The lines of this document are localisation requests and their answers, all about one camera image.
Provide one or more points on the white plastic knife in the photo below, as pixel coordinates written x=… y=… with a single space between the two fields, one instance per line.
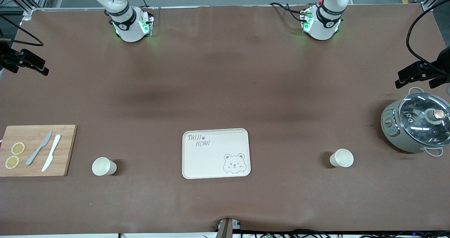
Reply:
x=52 y=153

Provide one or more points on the beige bear print tray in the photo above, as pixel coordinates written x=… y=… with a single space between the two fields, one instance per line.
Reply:
x=211 y=159

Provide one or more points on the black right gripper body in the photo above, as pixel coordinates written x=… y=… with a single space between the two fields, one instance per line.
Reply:
x=10 y=59

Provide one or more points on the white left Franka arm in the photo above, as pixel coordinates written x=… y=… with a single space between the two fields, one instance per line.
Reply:
x=325 y=23

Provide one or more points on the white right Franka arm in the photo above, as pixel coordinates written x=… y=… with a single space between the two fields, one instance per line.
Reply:
x=123 y=20

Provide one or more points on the white IKEA cup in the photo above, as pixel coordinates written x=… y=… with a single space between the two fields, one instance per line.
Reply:
x=104 y=166
x=342 y=158

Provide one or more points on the green electric cooking pot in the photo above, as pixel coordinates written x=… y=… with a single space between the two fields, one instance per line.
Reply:
x=395 y=134

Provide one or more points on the brown table cover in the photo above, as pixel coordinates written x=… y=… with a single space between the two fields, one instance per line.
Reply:
x=225 y=90

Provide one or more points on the grey plastic knife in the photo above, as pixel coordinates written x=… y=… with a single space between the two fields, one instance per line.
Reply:
x=38 y=148

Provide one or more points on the glass pot lid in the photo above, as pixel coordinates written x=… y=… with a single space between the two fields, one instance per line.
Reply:
x=418 y=120

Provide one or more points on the lemon slice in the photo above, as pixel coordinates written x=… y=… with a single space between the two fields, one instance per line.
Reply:
x=18 y=148
x=12 y=162

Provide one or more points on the bamboo cutting board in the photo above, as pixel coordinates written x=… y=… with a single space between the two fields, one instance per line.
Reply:
x=63 y=160

